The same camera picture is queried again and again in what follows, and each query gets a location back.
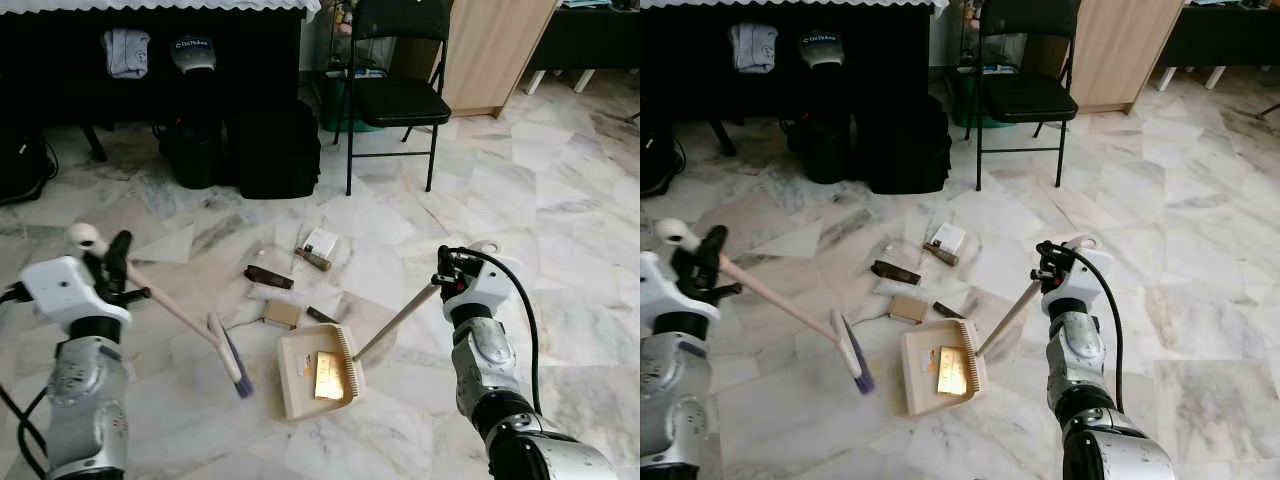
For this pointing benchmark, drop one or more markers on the beige broom purple bristles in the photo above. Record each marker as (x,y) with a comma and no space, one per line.
(170,310)
(790,305)

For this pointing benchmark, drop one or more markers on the small white box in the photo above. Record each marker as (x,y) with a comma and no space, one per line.
(950,235)
(323,240)

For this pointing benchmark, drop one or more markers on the black bag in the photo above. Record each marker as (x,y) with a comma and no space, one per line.
(658,160)
(22,165)

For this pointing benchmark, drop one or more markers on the small brown box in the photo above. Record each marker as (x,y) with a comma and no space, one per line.
(314,259)
(940,254)

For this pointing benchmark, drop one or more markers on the small dark brown piece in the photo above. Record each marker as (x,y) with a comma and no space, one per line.
(321,315)
(948,310)

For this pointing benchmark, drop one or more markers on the black bucket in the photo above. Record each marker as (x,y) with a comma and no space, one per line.
(825,150)
(195,155)

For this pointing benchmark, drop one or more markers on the gold box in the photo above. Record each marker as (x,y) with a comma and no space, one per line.
(329,376)
(952,371)

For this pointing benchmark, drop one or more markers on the long dark brown box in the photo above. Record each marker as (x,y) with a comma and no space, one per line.
(896,272)
(270,277)

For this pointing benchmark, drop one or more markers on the tan cardboard box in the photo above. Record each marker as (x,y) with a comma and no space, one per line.
(907,309)
(281,314)

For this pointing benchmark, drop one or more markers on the black folding chair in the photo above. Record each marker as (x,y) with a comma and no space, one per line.
(400,100)
(1030,95)

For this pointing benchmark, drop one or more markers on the green bin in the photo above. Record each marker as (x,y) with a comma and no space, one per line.
(962,105)
(335,110)

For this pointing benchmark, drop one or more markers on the black backpack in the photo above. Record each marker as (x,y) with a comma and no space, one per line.
(278,150)
(908,145)

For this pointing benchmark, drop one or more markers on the table with black skirt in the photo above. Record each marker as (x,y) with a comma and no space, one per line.
(60,70)
(700,65)

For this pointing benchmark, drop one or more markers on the grey folded garment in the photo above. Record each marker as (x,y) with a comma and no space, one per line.
(754,48)
(126,52)

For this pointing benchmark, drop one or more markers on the grey cap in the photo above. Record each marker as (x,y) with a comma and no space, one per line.
(193,52)
(822,50)

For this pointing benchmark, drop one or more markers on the light wooden cabinet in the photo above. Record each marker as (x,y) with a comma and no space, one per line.
(495,55)
(1125,50)

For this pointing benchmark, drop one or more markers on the dark bench white legs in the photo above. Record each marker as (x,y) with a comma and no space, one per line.
(1225,35)
(590,40)

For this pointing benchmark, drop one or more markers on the white lace tablecloth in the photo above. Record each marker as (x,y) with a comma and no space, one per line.
(150,6)

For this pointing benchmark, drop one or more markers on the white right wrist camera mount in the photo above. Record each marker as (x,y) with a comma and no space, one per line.
(492,285)
(1088,278)

